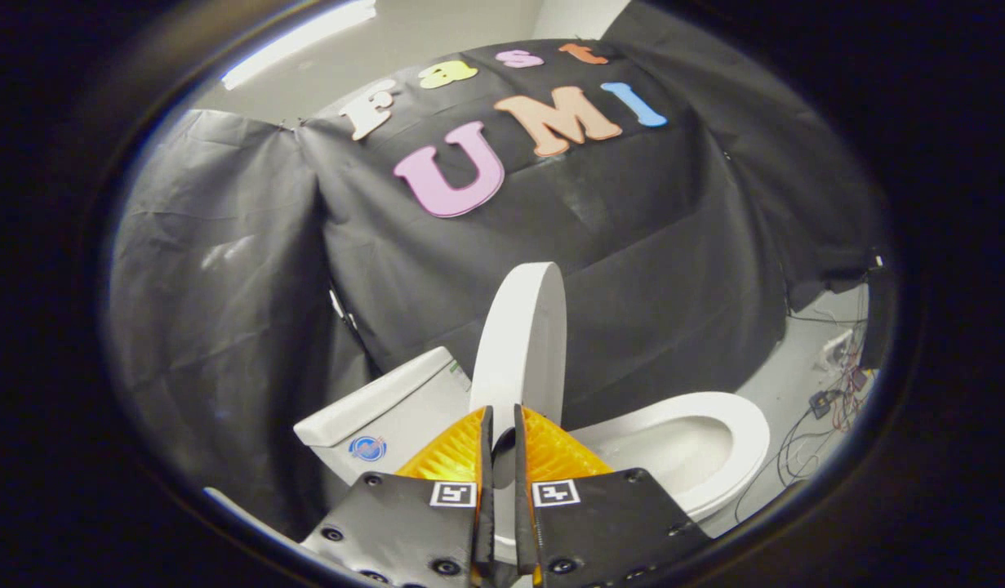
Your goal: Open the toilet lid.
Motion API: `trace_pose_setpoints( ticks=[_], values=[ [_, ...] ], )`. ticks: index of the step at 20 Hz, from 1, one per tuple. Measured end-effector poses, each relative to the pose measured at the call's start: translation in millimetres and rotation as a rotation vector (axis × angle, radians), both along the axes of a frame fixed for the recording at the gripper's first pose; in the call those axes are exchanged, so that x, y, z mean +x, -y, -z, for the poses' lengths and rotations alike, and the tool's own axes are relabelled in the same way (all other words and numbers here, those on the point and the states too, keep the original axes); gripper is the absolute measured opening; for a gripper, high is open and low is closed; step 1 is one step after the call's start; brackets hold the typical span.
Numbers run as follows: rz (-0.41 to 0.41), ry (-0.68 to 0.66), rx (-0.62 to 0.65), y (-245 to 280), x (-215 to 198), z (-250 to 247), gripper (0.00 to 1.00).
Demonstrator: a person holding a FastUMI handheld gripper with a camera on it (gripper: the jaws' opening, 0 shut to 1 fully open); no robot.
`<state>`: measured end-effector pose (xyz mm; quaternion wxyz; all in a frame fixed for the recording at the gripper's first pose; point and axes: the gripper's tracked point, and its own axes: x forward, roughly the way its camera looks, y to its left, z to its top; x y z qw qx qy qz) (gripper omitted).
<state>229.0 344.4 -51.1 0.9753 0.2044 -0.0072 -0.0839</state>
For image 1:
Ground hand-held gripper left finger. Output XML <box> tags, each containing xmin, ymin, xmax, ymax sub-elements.
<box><xmin>300</xmin><ymin>405</ymin><xmax>496</xmax><ymax>588</ymax></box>

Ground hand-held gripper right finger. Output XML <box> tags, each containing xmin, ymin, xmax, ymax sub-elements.
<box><xmin>514</xmin><ymin>403</ymin><xmax>711</xmax><ymax>588</ymax></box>

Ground white toilet lid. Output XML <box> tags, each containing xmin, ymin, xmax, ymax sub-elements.
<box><xmin>469</xmin><ymin>261</ymin><xmax>568</xmax><ymax>491</ymax></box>

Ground white toilet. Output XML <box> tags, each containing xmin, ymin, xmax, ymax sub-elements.
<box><xmin>294</xmin><ymin>346</ymin><xmax>772</xmax><ymax>564</ymax></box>

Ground black backdrop cloth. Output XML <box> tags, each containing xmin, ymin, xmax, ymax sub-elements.
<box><xmin>106</xmin><ymin>0</ymin><xmax>887</xmax><ymax>540</ymax></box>

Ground tangled black cables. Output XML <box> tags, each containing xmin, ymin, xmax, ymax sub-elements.
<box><xmin>735</xmin><ymin>359</ymin><xmax>878</xmax><ymax>523</ymax></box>

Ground red wires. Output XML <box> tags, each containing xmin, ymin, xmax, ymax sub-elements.
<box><xmin>829</xmin><ymin>367</ymin><xmax>874</xmax><ymax>434</ymax></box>

